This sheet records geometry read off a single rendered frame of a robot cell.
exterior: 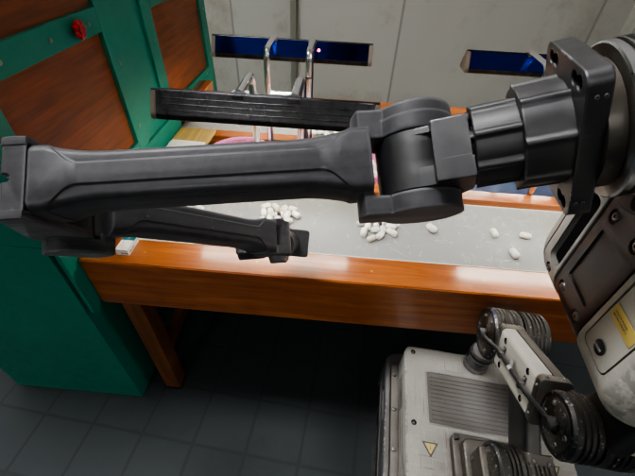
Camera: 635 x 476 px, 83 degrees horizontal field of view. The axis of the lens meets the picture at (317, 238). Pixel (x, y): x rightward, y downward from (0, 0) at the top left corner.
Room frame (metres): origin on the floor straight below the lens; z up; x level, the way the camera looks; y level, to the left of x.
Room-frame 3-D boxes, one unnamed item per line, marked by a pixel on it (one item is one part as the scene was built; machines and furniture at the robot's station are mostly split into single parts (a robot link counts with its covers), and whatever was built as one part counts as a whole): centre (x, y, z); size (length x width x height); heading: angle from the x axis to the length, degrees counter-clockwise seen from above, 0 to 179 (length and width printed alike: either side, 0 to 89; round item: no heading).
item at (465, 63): (1.47, -0.84, 1.08); 0.62 x 0.08 x 0.07; 87
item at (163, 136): (1.30, 0.89, 0.42); 1.36 x 0.55 x 0.84; 177
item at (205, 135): (1.26, 0.53, 0.77); 0.33 x 0.15 x 0.01; 177
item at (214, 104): (0.96, 0.16, 1.08); 0.62 x 0.08 x 0.07; 87
